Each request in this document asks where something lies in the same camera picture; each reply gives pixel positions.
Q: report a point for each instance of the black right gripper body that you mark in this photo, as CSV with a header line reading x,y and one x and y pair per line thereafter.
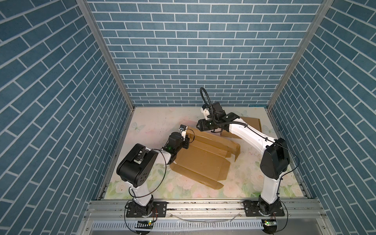
x,y
209,124

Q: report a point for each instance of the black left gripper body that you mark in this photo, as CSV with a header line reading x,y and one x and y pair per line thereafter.
x,y
184,144

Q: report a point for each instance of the brown cardboard box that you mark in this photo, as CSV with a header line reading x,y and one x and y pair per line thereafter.
x,y
253,122

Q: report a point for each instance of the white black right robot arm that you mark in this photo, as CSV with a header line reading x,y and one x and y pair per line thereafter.
x,y
275,153

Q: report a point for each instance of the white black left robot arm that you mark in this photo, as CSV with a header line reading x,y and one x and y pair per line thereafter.
x,y
136,166

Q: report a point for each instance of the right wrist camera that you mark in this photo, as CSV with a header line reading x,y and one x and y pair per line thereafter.
x,y
205,112

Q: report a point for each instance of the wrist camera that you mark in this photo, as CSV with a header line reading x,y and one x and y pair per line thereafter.
x,y
183,130
205,112

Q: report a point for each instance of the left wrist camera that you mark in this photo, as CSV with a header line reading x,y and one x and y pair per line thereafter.
x,y
183,130

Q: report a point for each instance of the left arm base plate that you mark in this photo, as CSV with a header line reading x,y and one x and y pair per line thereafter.
x,y
156,209

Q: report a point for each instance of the white slotted cable duct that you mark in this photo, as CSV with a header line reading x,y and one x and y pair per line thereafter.
x,y
177,225

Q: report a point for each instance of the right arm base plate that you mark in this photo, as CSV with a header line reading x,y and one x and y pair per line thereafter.
x,y
254,208

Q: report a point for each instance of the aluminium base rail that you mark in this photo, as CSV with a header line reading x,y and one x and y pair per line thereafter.
x,y
296,208

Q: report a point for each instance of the aluminium corner post right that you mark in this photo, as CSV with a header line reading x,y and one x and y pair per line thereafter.
x,y
318,18

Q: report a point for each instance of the aluminium corner post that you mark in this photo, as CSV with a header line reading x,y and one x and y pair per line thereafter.
x,y
89,17
318,18

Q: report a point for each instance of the aluminium corner post left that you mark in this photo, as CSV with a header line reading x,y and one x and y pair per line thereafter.
x,y
89,17

